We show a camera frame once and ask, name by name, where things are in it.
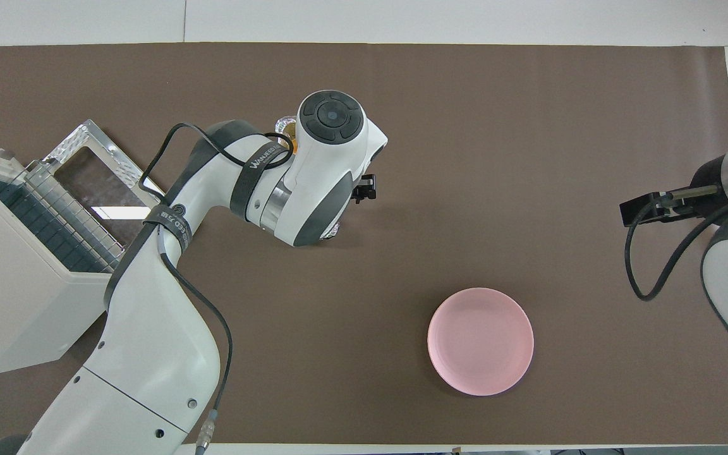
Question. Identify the metal oven rack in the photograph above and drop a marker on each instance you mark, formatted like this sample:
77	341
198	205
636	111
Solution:
54	218

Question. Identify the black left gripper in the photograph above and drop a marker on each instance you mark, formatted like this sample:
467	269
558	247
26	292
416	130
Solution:
365	188

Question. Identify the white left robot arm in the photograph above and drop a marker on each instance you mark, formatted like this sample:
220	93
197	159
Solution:
149	341

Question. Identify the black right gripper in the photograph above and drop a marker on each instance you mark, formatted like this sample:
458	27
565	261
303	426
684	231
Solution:
705	196

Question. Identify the yellow sliced bread loaf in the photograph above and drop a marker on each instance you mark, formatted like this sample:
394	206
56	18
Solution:
292	144

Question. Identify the pink round plate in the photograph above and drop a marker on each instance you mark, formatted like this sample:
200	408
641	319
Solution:
481	341

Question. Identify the brown table mat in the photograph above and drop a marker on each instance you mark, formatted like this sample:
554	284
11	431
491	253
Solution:
465	158

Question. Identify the cream toaster oven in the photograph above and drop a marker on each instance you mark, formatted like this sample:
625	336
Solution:
16	297

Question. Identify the glass oven door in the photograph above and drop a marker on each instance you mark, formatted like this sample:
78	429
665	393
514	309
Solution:
102	180

